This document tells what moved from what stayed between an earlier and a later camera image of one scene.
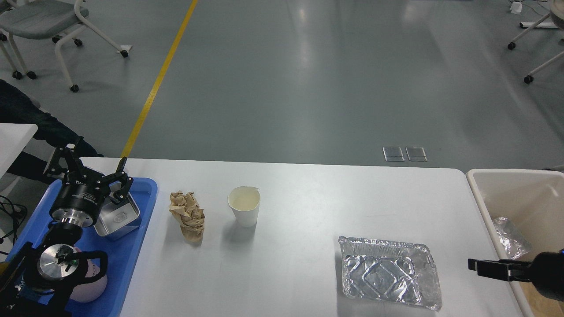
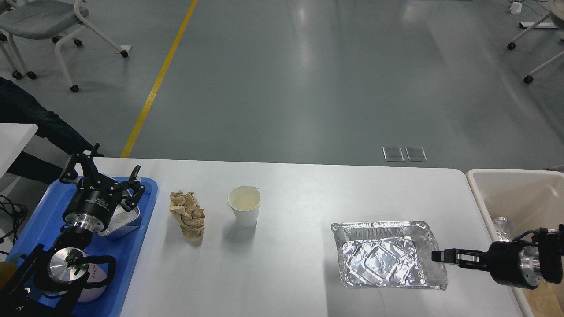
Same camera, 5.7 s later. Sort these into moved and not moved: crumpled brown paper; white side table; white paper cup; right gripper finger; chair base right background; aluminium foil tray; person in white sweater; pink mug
Moved: right gripper finger; aluminium foil tray
Not moved: crumpled brown paper; pink mug; white paper cup; person in white sweater; chair base right background; white side table
